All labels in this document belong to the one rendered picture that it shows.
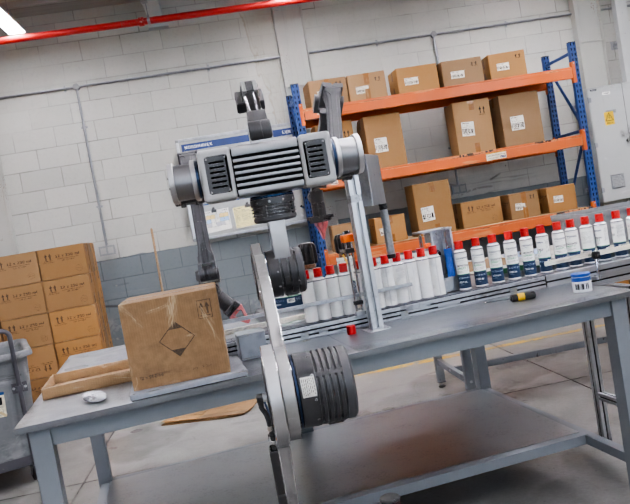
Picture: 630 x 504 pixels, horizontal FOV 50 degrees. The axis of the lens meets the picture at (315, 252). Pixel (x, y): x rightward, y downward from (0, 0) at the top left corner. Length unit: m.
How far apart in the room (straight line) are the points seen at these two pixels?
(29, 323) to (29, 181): 1.98
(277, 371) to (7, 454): 3.14
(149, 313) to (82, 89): 5.36
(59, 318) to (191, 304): 3.70
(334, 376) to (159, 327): 0.75
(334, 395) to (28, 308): 4.44
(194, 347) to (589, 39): 6.74
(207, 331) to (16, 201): 5.38
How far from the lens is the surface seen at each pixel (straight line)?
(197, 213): 2.58
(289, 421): 1.57
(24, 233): 7.36
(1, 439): 4.51
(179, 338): 2.15
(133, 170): 7.16
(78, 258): 5.75
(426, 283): 2.75
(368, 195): 2.51
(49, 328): 5.82
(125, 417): 2.20
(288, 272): 2.00
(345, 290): 2.63
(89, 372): 2.74
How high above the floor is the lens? 1.28
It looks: 3 degrees down
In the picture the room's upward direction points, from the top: 10 degrees counter-clockwise
